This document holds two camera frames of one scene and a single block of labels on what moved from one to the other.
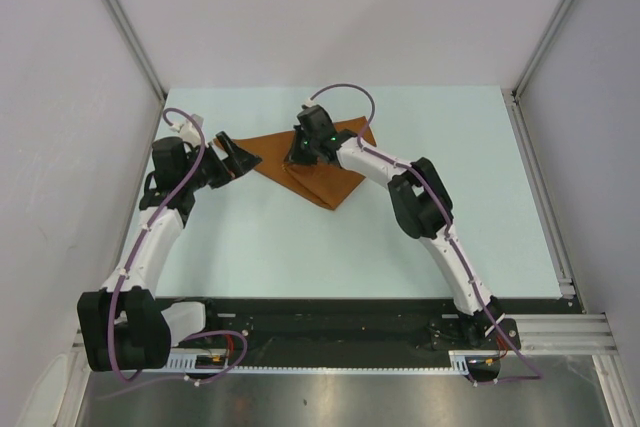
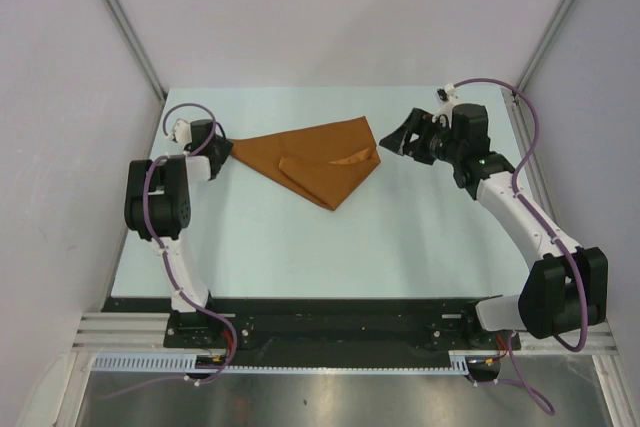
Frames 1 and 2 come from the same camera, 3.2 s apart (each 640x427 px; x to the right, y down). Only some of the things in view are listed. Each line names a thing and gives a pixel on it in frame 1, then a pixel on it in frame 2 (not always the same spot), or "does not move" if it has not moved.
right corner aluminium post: x=559 y=22 does not move
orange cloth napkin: x=321 y=184 does not move
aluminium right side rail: x=542 y=201 does not move
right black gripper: x=295 y=154 → x=418 y=122
